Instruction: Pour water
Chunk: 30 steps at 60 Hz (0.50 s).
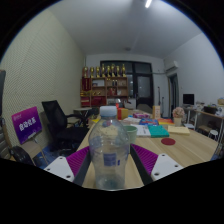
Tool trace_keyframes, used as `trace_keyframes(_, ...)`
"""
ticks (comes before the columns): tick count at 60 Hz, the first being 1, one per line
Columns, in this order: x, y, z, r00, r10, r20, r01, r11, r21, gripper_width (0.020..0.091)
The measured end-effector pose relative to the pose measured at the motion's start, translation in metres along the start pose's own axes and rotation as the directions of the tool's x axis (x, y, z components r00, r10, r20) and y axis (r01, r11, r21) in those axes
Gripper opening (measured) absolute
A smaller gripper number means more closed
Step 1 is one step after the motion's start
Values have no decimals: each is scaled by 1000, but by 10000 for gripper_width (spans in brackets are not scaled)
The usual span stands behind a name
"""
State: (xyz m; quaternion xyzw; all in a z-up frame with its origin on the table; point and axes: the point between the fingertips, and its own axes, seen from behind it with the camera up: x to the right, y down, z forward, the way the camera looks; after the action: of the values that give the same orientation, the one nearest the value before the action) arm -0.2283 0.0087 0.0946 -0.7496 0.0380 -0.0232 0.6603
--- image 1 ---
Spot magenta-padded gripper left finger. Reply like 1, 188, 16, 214
43, 145, 92, 187

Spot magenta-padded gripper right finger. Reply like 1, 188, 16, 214
129, 143, 184, 186

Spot clear plastic water bottle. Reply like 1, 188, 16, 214
88, 105, 131, 191

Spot flat round red coaster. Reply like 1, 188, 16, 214
160, 137, 177, 146

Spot teal book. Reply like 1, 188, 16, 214
147, 124, 170, 139

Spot pale yellow notebook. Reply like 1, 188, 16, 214
167, 125, 191, 136

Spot black bag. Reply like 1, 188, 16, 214
9, 145, 36, 167

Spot white printed booklet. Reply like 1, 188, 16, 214
131, 123, 152, 138

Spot black office chair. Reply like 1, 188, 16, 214
41, 99, 91, 153

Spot orange book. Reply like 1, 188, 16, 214
157, 118, 174, 126

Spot pale green cup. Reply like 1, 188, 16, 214
123, 124, 138, 145

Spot blue colourful book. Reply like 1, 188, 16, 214
138, 118, 159, 127

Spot tan upright box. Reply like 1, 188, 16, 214
152, 105, 162, 120

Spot pink flowers in pot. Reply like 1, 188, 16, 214
172, 106, 186, 127

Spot pink patterned box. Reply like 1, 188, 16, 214
132, 112, 151, 120

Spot purple sign board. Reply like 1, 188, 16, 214
10, 106, 43, 145

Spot white round stool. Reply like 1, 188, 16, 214
208, 129, 219, 141

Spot grey striped chair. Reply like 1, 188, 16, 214
0, 116, 13, 160

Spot small round table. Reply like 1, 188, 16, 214
73, 106, 93, 116

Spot yellow gift box red ribbon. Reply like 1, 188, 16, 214
116, 105, 129, 121

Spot cluttered side desk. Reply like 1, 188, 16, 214
183, 105, 224, 134

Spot black computer monitor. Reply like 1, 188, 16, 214
182, 93, 195, 107

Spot black framed glass door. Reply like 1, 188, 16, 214
99, 60, 155, 108

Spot wooden shelf unit with trophies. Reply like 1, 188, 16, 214
80, 63, 129, 108

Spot white wall air conditioner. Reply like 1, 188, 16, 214
163, 59, 180, 73

